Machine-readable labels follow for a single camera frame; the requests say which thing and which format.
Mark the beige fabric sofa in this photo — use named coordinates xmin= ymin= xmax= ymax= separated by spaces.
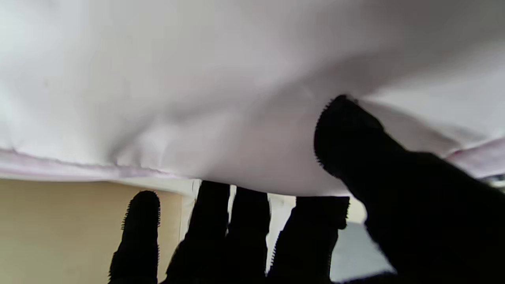
xmin=0 ymin=179 xmax=184 ymax=284

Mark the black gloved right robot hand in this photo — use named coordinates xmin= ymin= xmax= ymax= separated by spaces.
xmin=108 ymin=95 xmax=505 ymax=284

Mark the pale pink backpack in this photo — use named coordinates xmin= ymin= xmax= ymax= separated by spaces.
xmin=0 ymin=0 xmax=505 ymax=198

